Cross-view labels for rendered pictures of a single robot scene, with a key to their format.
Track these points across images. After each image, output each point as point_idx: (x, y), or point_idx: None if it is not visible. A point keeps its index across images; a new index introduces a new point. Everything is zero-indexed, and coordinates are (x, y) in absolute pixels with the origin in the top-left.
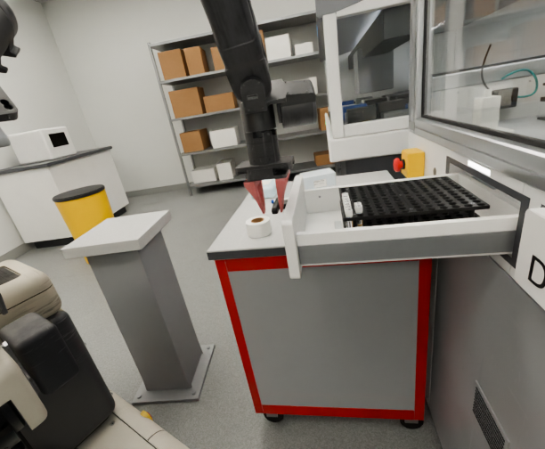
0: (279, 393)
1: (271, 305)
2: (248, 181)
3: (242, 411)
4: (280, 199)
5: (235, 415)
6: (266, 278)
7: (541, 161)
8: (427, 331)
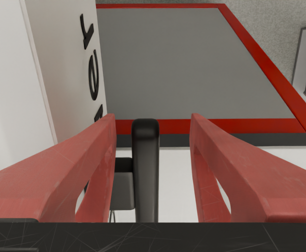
0: (194, 14)
1: (202, 77)
2: None
3: (242, 17)
4: (85, 135)
5: (251, 11)
6: (209, 107)
7: None
8: None
